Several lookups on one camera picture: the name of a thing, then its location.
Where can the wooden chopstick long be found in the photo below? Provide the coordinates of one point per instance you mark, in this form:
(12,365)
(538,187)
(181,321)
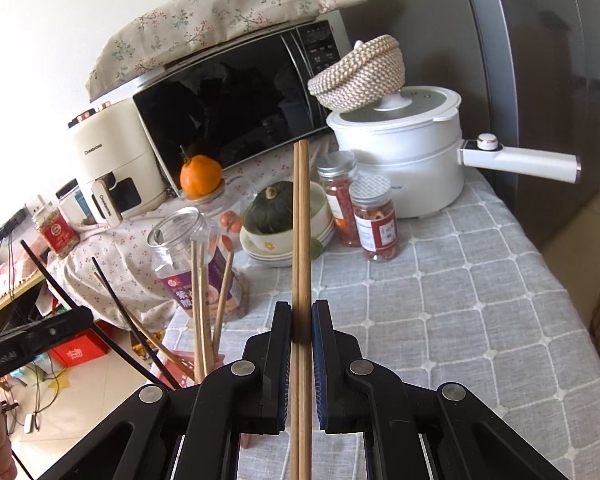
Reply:
(135,323)

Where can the white electric cooking pot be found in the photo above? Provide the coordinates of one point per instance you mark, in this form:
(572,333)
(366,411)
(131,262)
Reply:
(414,139)

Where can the floral cloth cover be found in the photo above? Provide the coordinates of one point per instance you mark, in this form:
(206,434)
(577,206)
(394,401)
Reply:
(179,28)

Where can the black microwave oven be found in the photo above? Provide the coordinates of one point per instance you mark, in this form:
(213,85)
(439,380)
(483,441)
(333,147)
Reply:
(239,100)

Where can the red label snack jar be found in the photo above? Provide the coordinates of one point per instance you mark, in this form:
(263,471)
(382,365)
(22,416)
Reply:
(60,237)

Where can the dark green pumpkin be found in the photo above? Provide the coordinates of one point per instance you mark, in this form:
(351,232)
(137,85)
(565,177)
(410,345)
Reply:
(271,210)

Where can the orange tangerine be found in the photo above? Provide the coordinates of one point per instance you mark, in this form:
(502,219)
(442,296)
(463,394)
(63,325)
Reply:
(200,175)

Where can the spice jar white lid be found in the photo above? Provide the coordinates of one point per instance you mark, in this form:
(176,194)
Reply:
(374,215)

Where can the clear container black lid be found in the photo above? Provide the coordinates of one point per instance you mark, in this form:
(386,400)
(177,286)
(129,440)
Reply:
(73,205)

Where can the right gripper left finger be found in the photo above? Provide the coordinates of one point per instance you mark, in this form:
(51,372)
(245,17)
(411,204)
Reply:
(191,433)

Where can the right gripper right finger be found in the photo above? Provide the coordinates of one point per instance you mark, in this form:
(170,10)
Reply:
(410,432)

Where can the woven rope basket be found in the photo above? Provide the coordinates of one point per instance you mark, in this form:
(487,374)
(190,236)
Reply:
(372,70)

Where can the floral cloth drape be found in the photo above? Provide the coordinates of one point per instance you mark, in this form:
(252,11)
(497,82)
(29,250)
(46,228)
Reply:
(125,257)

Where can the bamboo chopsticks pair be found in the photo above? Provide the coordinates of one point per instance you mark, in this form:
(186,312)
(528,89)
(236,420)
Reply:
(301,353)

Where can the clear jar purple label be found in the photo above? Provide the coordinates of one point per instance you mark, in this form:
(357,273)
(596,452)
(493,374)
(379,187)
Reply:
(172,240)

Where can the red gift box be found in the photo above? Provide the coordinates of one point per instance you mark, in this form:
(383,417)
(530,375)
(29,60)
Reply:
(83,348)

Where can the grey checked tablecloth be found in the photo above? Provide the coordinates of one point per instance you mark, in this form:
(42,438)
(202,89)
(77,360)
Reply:
(470,299)

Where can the wooden chopstick crossed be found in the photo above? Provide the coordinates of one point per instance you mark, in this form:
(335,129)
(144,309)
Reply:
(205,328)

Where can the spice jar silver lid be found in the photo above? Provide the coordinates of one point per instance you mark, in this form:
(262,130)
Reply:
(336,172)

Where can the white air fryer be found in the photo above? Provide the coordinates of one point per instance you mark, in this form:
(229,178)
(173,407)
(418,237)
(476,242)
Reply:
(116,167)

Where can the grey refrigerator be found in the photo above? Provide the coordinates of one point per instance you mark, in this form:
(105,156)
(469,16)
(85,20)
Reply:
(528,71)

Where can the wooden low shelf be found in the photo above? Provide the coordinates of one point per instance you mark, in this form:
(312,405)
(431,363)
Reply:
(31,282)

